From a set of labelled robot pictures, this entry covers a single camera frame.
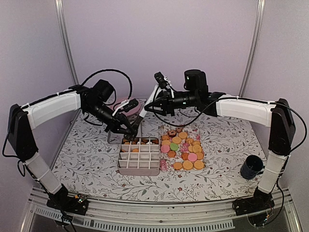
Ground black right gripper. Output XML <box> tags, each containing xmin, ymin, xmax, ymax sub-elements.
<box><xmin>143</xmin><ymin>89</ymin><xmax>197</xmax><ymax>117</ymax></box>

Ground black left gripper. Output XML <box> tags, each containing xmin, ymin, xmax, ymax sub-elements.
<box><xmin>85</xmin><ymin>101</ymin><xmax>136</xmax><ymax>135</ymax></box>

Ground metal tongs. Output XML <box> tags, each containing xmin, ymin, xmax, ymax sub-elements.
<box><xmin>132</xmin><ymin>84</ymin><xmax>159</xmax><ymax>139</ymax></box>

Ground green sandwich cookie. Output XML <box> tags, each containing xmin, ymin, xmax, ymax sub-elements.
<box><xmin>169</xmin><ymin>143</ymin><xmax>179</xmax><ymax>151</ymax></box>

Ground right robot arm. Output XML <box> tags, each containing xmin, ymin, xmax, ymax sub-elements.
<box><xmin>141</xmin><ymin>96</ymin><xmax>290</xmax><ymax>202</ymax></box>

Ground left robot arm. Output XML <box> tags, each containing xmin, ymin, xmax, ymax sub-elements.
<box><xmin>5</xmin><ymin>80</ymin><xmax>137</xmax><ymax>210</ymax></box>

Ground silver tin lid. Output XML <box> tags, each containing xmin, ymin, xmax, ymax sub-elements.
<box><xmin>107</xmin><ymin>117</ymin><xmax>143</xmax><ymax>145</ymax></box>

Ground pink plate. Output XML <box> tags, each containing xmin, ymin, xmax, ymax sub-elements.
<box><xmin>112</xmin><ymin>98</ymin><xmax>141</xmax><ymax>116</ymax></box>

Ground chocolate sprinkle donut cookie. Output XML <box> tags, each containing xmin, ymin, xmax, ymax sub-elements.
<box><xmin>168</xmin><ymin>130</ymin><xmax>177</xmax><ymax>137</ymax></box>

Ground pink divided cookie tin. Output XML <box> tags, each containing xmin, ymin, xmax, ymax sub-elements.
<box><xmin>117</xmin><ymin>137</ymin><xmax>160</xmax><ymax>176</ymax></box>

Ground small swirl butter cookie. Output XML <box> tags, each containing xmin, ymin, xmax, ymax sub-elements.
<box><xmin>161</xmin><ymin>134</ymin><xmax>170</xmax><ymax>141</ymax></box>

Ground round cracker cookie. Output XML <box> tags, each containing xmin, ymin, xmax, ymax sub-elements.
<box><xmin>194</xmin><ymin>160</ymin><xmax>205</xmax><ymax>170</ymax></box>
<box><xmin>178</xmin><ymin>131</ymin><xmax>188</xmax><ymax>140</ymax></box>
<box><xmin>172</xmin><ymin>136</ymin><xmax>182</xmax><ymax>144</ymax></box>

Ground floral cookie tray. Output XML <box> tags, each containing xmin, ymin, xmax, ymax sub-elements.
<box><xmin>159</xmin><ymin>125</ymin><xmax>206</xmax><ymax>171</ymax></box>

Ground dark blue mug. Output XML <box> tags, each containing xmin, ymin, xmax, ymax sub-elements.
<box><xmin>240</xmin><ymin>155</ymin><xmax>265</xmax><ymax>180</ymax></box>

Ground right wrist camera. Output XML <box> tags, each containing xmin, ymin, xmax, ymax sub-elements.
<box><xmin>154</xmin><ymin>72</ymin><xmax>174</xmax><ymax>98</ymax></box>

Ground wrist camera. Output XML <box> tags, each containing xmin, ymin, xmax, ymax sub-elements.
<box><xmin>154</xmin><ymin>72</ymin><xmax>174</xmax><ymax>98</ymax></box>
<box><xmin>112</xmin><ymin>99</ymin><xmax>139</xmax><ymax>116</ymax></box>

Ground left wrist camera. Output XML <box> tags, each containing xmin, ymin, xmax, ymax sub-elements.
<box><xmin>112</xmin><ymin>99</ymin><xmax>139</xmax><ymax>116</ymax></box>

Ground front aluminium rail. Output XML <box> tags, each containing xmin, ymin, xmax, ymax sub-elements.
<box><xmin>21</xmin><ymin>188</ymin><xmax>303</xmax><ymax>232</ymax></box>

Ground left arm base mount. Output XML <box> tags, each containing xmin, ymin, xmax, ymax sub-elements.
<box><xmin>46</xmin><ymin>194</ymin><xmax>89</xmax><ymax>216</ymax></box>

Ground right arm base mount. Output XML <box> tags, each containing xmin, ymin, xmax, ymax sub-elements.
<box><xmin>232</xmin><ymin>198</ymin><xmax>275</xmax><ymax>227</ymax></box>

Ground right aluminium frame post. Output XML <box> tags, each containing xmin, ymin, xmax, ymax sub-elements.
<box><xmin>239</xmin><ymin>0</ymin><xmax>266</xmax><ymax>97</ymax></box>

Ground aluminium frame post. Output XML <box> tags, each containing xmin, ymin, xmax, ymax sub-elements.
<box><xmin>239</xmin><ymin>0</ymin><xmax>266</xmax><ymax>97</ymax></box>
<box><xmin>55</xmin><ymin>0</ymin><xmax>79</xmax><ymax>85</ymax></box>

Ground left aluminium frame post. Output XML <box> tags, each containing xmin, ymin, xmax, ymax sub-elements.
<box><xmin>55</xmin><ymin>0</ymin><xmax>79</xmax><ymax>85</ymax></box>

